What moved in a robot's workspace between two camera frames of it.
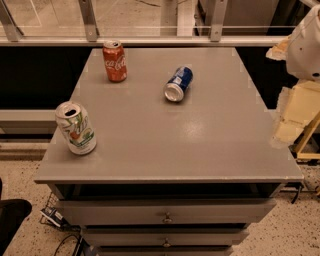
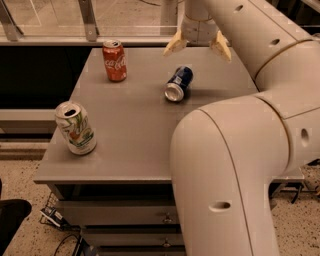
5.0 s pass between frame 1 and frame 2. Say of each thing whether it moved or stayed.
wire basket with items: stayed
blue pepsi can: stayed
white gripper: moved
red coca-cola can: stayed
